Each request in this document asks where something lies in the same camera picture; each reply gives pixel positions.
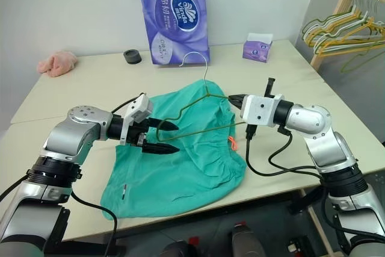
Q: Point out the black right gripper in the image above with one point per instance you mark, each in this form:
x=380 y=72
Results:
x=269 y=88

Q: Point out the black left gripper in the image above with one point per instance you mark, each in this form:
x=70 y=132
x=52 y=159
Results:
x=136 y=136

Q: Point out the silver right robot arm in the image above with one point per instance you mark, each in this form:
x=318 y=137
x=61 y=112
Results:
x=319 y=130

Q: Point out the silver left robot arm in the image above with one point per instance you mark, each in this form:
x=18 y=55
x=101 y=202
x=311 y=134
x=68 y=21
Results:
x=75 y=136

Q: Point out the green shorts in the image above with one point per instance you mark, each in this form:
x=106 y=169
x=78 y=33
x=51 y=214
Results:
x=186 y=172

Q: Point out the small purple tissue box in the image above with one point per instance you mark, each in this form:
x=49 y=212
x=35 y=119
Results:
x=257 y=49

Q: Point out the black round cap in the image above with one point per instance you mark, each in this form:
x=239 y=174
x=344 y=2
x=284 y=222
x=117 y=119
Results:
x=132 y=56

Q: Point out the purple tissue roll pack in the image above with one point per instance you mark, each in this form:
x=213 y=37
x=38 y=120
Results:
x=176 y=19

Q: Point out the dark rounded shape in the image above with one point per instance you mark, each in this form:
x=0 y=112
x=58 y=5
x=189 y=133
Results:
x=174 y=249
x=244 y=240

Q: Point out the pink cloth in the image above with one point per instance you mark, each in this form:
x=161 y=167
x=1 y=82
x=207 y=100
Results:
x=58 y=63

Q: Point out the white table leg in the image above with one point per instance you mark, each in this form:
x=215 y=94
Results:
x=316 y=224

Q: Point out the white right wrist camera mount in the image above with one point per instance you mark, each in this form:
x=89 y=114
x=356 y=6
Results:
x=261 y=111

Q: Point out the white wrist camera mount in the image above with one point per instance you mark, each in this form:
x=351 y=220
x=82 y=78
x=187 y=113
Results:
x=261 y=111
x=139 y=108

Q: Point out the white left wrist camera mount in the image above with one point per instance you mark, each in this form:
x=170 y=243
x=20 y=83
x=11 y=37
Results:
x=139 y=108

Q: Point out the black table bracket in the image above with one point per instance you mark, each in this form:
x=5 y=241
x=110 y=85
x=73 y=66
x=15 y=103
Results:
x=297 y=201

